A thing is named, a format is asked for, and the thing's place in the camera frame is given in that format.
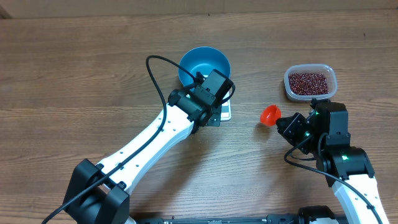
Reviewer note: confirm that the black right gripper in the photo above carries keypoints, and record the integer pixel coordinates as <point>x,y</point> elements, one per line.
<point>295,122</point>

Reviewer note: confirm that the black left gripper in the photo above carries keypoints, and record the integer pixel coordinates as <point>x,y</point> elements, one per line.
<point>216,122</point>

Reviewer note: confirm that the orange measuring scoop blue handle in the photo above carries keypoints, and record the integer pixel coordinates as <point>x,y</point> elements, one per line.
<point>270,115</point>

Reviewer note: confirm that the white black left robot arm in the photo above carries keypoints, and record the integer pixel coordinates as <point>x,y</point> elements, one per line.
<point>100,193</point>

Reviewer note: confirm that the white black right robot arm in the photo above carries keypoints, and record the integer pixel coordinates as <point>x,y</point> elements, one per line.
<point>347,169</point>

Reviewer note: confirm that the white digital kitchen scale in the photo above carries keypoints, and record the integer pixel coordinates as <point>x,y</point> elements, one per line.
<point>225,111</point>

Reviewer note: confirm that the teal blue bowl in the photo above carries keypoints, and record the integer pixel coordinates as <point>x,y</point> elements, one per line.
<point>205,60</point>

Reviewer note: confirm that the red beans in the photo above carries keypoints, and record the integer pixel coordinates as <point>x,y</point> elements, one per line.
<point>308,83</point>

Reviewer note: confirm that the clear plastic container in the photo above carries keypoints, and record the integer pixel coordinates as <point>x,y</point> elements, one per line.
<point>312,68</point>

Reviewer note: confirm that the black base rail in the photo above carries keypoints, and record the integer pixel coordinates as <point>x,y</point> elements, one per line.
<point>305,215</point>

